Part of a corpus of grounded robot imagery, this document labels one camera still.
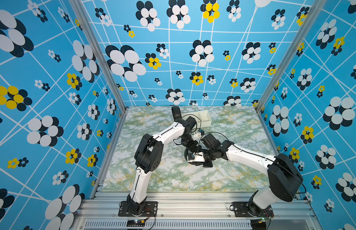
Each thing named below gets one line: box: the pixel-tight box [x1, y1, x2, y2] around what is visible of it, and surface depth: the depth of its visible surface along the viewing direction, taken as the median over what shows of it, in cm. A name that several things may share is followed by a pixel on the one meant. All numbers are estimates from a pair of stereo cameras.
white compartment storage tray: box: [181, 109, 212, 128], surface depth 113 cm
